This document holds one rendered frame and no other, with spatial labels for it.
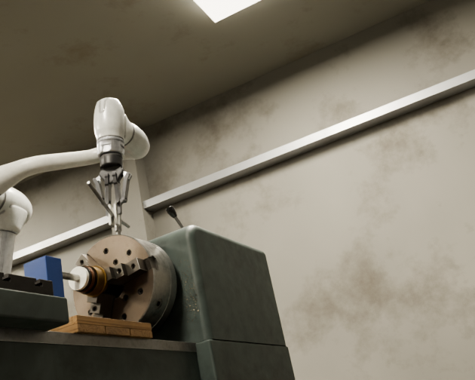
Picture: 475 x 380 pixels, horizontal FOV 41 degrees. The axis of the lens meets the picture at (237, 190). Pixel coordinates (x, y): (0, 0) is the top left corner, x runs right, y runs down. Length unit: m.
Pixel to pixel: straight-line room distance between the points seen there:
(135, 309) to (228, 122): 3.11
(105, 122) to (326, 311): 2.50
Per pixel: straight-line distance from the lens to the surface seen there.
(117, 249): 2.01
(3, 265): 2.44
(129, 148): 2.24
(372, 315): 4.15
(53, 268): 1.76
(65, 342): 1.52
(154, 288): 1.91
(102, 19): 4.09
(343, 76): 4.65
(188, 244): 2.05
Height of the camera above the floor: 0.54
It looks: 22 degrees up
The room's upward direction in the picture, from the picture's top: 12 degrees counter-clockwise
